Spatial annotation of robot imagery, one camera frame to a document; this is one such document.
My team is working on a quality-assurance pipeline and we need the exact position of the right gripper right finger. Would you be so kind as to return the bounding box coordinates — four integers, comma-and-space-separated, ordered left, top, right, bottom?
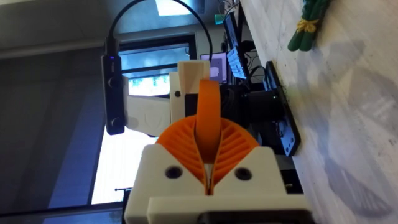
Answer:
210, 118, 287, 197

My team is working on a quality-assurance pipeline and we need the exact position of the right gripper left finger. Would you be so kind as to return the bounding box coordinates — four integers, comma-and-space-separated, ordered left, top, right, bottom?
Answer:
123, 116, 209, 224

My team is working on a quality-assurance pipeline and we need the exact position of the small purple screen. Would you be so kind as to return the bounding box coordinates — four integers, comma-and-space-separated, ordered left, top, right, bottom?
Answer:
200, 52, 229, 85

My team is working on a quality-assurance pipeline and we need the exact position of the computer monitor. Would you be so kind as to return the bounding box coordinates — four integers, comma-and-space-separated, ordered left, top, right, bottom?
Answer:
222, 11, 249, 80

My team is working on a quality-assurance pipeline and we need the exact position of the green asparagus bunch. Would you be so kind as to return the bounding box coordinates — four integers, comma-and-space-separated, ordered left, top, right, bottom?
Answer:
287, 0, 333, 52

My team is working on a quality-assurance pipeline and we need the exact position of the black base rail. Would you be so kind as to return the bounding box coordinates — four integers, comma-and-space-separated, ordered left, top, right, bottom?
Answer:
263, 60, 302, 157

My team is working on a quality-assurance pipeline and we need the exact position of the black camera cable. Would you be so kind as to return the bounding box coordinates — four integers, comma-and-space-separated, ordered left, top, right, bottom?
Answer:
107, 0, 214, 62

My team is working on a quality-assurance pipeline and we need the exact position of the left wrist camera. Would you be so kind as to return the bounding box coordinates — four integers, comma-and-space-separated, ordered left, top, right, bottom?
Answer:
101, 36, 126, 136

